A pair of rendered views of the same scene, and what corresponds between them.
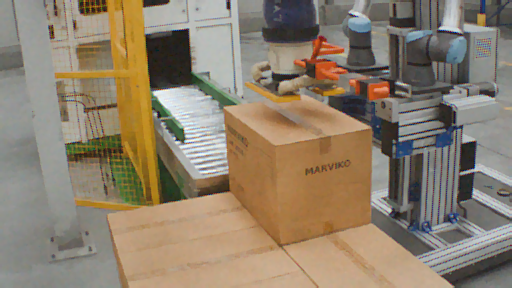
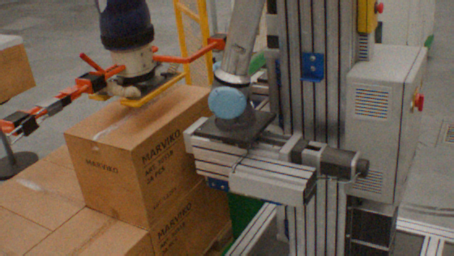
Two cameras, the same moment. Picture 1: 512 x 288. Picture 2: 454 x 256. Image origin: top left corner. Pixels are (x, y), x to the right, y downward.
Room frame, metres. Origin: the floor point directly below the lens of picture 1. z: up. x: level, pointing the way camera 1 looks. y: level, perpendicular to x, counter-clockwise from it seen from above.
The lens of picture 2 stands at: (1.51, -1.86, 1.79)
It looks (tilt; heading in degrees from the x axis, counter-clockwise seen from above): 28 degrees down; 54
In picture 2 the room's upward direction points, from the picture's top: 7 degrees counter-clockwise
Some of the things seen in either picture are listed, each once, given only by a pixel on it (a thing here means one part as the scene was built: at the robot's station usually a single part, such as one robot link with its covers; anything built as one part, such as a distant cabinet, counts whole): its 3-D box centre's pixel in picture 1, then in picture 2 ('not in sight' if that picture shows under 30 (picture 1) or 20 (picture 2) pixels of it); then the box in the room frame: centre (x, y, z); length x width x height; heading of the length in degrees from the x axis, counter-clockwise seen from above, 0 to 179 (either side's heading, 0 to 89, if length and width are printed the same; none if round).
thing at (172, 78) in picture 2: (314, 80); (154, 84); (2.32, -0.24, 1.08); 0.34 x 0.10 x 0.05; 21
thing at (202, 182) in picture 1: (265, 170); not in sight; (2.63, -0.02, 0.58); 0.70 x 0.03 x 0.06; 110
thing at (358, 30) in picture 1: (359, 31); not in sight; (2.84, -0.53, 1.20); 0.13 x 0.12 x 0.14; 2
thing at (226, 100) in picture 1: (223, 94); not in sight; (4.15, 0.24, 0.60); 1.60 x 0.10 x 0.09; 20
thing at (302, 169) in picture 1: (294, 162); (149, 147); (2.28, -0.14, 0.74); 0.60 x 0.40 x 0.40; 20
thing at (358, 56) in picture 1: (360, 54); not in sight; (2.84, -0.53, 1.09); 0.15 x 0.15 x 0.10
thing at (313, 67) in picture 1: (321, 68); (91, 82); (2.05, -0.24, 1.18); 0.10 x 0.08 x 0.06; 111
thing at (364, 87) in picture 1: (371, 88); (17, 122); (1.72, -0.36, 1.18); 0.08 x 0.07 x 0.05; 21
